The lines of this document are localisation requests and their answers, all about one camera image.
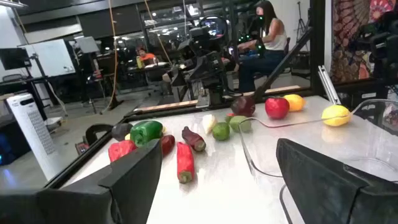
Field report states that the green bell pepper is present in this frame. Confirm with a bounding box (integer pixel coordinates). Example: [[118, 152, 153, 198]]
[[129, 120, 164, 147]]

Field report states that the aluminium rail bracket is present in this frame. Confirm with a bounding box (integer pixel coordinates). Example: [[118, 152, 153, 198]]
[[317, 65, 341, 105]]

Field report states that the white whiteboard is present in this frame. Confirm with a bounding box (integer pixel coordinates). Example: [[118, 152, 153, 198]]
[[18, 39, 77, 78]]

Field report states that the black camera rig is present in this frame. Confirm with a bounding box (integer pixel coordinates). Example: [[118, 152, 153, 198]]
[[357, 12, 398, 82]]

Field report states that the dark red onion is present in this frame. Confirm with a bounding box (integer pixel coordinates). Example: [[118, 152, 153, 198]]
[[230, 96, 256, 118]]

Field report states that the grey board on stand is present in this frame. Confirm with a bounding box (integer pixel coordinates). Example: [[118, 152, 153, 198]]
[[74, 36, 100, 54]]

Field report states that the patterned wall tapestry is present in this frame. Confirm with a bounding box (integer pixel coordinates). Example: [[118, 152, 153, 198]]
[[329, 0, 398, 83]]

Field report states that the seated person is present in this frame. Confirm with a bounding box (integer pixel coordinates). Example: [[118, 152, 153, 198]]
[[238, 0, 289, 93]]

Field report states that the black device with blue lights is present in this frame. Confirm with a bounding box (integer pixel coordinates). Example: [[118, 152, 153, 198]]
[[0, 119, 32, 166]]

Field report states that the clear plastic vegetable basket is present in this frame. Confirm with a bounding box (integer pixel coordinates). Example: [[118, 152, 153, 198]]
[[238, 98, 398, 183]]

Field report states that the hanging orange cable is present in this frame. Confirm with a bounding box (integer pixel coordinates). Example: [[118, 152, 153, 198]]
[[143, 0, 174, 67], [101, 0, 121, 114]]

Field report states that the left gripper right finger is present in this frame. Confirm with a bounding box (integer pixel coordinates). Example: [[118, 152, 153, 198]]
[[275, 138, 398, 224]]

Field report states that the purple eggplant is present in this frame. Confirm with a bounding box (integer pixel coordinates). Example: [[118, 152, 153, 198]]
[[181, 126, 207, 152]]

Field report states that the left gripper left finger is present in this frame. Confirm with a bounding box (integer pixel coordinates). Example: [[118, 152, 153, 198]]
[[0, 138, 163, 224]]

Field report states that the yellow lemon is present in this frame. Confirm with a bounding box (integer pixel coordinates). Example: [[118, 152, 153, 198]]
[[321, 104, 352, 128]]

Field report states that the black drawer cabinet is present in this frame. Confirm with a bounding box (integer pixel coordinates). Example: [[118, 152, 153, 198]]
[[334, 81, 389, 110]]

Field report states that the long red pepper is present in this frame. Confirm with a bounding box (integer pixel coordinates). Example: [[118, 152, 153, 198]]
[[176, 141, 196, 184]]

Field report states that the orange-yellow lemon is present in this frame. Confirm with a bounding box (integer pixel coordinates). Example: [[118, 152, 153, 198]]
[[282, 93, 307, 113]]

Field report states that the dark red chili pepper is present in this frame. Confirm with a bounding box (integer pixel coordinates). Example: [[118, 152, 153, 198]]
[[160, 134, 176, 157]]

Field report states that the white garlic bulb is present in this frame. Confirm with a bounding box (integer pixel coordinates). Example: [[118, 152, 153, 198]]
[[201, 114, 218, 135]]

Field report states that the black frame handle loop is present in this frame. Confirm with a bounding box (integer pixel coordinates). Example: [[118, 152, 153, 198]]
[[85, 123, 114, 146]]

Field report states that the person in orange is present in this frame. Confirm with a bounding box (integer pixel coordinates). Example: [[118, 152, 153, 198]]
[[136, 46, 158, 68]]

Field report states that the red bell pepper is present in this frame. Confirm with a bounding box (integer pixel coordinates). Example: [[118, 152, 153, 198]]
[[108, 139, 137, 163]]

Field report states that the white tower fan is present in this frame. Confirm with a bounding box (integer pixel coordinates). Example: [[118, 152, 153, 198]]
[[6, 93, 62, 182]]

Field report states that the black monitor on stand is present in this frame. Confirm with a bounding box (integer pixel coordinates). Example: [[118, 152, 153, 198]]
[[0, 47, 32, 71]]

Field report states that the green lime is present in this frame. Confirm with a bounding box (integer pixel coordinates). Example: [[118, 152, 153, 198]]
[[211, 121, 231, 141]]

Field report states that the silver metal mounting plate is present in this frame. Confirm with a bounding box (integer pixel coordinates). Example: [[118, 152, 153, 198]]
[[195, 93, 212, 109]]

